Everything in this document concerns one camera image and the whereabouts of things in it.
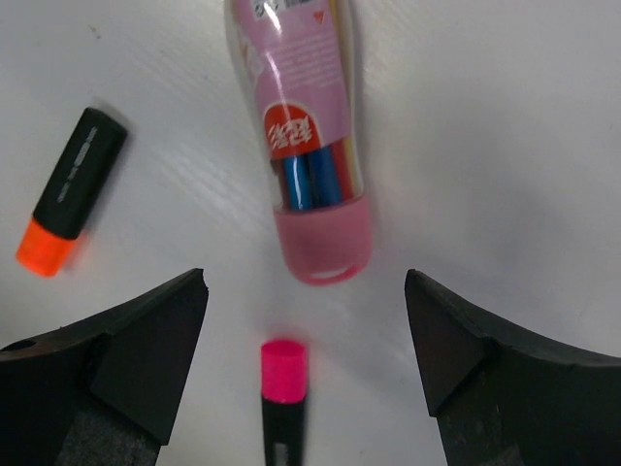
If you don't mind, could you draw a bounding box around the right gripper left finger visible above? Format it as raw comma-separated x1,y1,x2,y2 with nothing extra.
1,269,209,465

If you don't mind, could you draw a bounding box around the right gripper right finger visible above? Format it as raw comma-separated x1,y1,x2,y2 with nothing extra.
405,270,620,465

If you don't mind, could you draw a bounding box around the pink capped marker bottle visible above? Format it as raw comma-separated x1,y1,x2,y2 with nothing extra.
224,1,373,286

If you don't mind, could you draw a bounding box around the orange highlighter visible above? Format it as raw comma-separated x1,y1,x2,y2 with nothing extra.
16,107,128,278

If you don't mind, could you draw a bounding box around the pink highlighter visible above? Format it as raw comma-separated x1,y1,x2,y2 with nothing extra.
260,339,309,466

